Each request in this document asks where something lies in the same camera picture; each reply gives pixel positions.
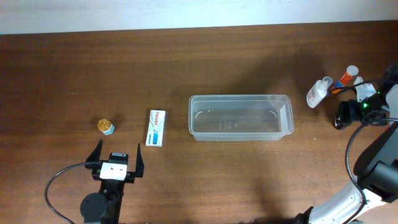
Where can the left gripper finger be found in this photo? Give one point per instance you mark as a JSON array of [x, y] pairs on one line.
[[93, 160], [139, 172]]

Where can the white Panadol box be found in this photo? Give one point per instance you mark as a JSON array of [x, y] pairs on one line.
[[155, 132]]

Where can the small jar gold lid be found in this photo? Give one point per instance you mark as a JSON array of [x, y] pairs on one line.
[[105, 126]]

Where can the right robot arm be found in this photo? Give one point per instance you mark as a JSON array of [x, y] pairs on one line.
[[373, 178]]

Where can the dark bottle white cap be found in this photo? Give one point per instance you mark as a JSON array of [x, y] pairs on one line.
[[341, 122]]

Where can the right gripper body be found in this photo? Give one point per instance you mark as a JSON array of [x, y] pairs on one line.
[[374, 107]]

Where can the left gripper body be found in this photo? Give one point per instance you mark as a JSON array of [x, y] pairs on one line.
[[130, 178]]

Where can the clear plastic container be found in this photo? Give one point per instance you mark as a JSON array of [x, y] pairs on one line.
[[240, 117]]

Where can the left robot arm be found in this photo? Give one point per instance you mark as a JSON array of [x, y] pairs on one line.
[[105, 205]]

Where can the orange tube white cap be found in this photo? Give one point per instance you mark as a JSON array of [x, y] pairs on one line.
[[350, 72]]

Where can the white spray bottle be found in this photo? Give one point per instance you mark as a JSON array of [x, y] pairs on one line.
[[318, 91]]

